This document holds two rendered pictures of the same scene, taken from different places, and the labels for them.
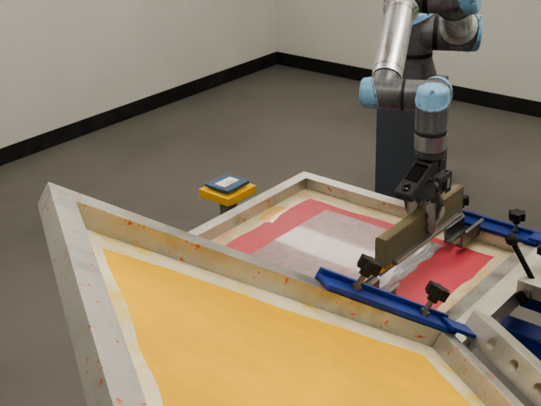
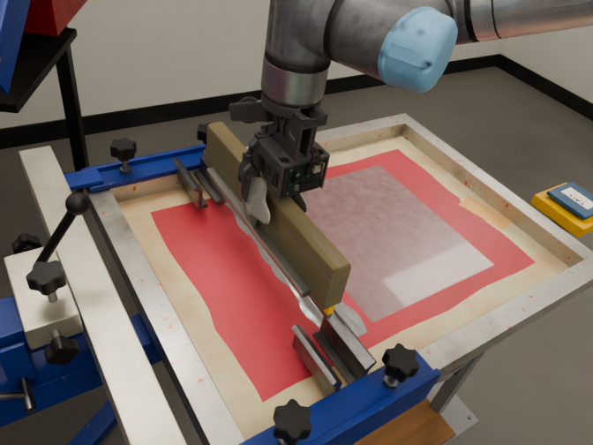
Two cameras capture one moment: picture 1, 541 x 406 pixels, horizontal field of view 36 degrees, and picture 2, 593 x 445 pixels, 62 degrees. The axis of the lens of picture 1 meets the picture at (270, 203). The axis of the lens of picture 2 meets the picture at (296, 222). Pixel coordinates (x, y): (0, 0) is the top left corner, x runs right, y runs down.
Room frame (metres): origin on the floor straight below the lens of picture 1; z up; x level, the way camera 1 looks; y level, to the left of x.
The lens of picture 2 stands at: (1.91, -0.90, 1.56)
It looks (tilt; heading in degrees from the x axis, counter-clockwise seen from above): 41 degrees down; 99
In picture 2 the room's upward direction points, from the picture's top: 11 degrees clockwise
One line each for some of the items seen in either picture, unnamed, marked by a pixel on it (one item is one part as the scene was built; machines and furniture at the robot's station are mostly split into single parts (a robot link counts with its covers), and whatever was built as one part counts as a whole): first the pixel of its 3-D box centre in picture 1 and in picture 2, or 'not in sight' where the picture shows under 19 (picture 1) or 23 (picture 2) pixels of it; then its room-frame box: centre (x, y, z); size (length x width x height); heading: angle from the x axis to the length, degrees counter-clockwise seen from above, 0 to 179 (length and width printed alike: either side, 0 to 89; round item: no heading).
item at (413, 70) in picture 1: (414, 65); not in sight; (2.62, -0.48, 1.25); 0.15 x 0.15 x 0.10
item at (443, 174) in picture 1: (430, 171); (288, 140); (1.80, -0.38, 1.23); 0.09 x 0.08 x 0.12; 139
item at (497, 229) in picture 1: (486, 232); (336, 421); (1.96, -0.58, 0.98); 0.30 x 0.05 x 0.07; 49
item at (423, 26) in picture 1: (417, 30); not in sight; (2.62, -0.49, 1.37); 0.13 x 0.12 x 0.14; 73
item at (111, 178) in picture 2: not in sight; (168, 174); (1.55, -0.21, 0.98); 0.30 x 0.05 x 0.07; 49
